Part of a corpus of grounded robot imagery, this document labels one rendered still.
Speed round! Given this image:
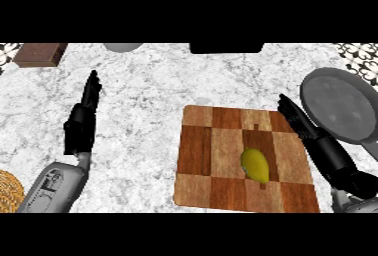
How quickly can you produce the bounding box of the woven wicker basket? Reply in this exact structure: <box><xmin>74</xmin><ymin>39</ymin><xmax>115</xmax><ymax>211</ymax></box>
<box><xmin>0</xmin><ymin>169</ymin><xmax>26</xmax><ymax>214</ymax></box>

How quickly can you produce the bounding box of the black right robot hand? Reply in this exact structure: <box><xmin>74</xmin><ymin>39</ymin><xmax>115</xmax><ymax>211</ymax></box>
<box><xmin>276</xmin><ymin>93</ymin><xmax>378</xmax><ymax>200</ymax></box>

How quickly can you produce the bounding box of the black appliance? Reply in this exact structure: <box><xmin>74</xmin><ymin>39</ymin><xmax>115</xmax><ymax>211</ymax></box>
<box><xmin>189</xmin><ymin>43</ymin><xmax>266</xmax><ymax>55</ymax></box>

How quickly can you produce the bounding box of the grey round bowl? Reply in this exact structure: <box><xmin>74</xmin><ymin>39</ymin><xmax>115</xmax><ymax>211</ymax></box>
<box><xmin>102</xmin><ymin>43</ymin><xmax>144</xmax><ymax>53</ymax></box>

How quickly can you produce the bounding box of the yellow-green lemon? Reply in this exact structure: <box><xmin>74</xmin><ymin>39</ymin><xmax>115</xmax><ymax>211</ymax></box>
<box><xmin>239</xmin><ymin>147</ymin><xmax>271</xmax><ymax>185</ymax></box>

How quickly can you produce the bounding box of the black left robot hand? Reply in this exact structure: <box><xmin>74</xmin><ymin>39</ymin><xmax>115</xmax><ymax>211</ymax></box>
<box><xmin>62</xmin><ymin>69</ymin><xmax>103</xmax><ymax>157</ymax></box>

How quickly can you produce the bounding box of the grey frying pan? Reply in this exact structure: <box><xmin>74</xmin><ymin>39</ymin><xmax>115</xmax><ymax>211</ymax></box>
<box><xmin>299</xmin><ymin>67</ymin><xmax>378</xmax><ymax>168</ymax></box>

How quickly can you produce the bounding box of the checkered wooden cutting board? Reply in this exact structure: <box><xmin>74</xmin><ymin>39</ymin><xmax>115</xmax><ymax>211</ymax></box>
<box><xmin>172</xmin><ymin>104</ymin><xmax>322</xmax><ymax>214</ymax></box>

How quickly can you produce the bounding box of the brown wooden block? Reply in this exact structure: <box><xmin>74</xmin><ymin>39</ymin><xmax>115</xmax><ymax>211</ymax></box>
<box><xmin>12</xmin><ymin>43</ymin><xmax>69</xmax><ymax>69</ymax></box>

